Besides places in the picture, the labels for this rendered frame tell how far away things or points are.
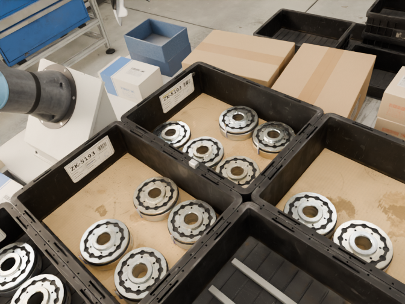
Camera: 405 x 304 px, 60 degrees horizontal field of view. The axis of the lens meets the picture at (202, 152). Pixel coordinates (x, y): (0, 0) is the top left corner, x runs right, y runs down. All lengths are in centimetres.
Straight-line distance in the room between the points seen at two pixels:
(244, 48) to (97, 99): 50
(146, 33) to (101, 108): 60
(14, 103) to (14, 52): 174
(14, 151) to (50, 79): 37
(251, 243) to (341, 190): 23
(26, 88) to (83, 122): 16
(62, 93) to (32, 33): 174
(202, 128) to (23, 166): 61
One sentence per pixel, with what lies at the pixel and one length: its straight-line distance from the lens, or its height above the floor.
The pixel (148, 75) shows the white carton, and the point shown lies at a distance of 127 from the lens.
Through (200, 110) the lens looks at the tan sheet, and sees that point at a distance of 101.
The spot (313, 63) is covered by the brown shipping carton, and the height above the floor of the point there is 86.
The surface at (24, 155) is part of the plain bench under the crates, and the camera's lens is 131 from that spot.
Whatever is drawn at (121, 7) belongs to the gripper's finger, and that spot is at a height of 100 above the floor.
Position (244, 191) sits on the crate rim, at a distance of 68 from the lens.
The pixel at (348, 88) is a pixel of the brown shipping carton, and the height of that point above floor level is 86.
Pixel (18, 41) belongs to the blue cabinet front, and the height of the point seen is 44.
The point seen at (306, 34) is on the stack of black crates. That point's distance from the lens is 202.
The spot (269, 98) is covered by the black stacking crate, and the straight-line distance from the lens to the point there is 90.
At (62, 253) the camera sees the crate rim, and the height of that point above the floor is 92.
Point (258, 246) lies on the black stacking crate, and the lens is 73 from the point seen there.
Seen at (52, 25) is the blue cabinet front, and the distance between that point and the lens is 284.
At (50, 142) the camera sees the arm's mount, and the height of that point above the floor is 80.
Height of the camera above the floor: 148
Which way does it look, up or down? 46 degrees down
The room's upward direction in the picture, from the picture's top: 11 degrees counter-clockwise
